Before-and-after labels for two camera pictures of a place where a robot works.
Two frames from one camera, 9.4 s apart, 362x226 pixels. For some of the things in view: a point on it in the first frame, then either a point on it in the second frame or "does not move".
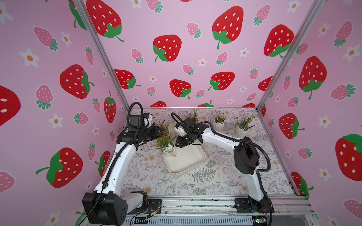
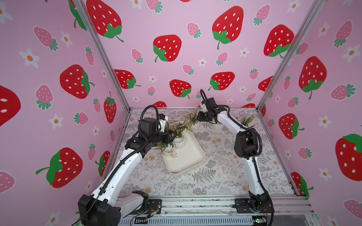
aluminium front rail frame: x=185 y=211 does not move
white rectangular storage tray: x=185 y=157 does not move
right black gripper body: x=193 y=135 -> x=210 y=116
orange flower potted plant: x=165 y=143 does not move
